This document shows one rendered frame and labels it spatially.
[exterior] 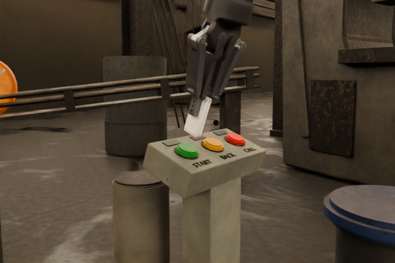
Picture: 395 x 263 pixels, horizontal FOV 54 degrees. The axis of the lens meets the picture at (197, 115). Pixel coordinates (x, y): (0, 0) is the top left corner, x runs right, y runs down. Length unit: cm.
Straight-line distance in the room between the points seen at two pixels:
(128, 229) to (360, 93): 205
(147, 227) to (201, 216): 13
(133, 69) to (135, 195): 262
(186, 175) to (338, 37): 221
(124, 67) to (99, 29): 569
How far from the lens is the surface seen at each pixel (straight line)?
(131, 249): 83
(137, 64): 335
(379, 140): 259
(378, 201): 105
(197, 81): 60
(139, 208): 79
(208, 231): 72
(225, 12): 58
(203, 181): 66
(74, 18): 870
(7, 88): 106
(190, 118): 65
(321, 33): 281
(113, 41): 922
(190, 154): 66
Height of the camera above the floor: 74
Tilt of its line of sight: 6 degrees down
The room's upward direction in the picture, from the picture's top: straight up
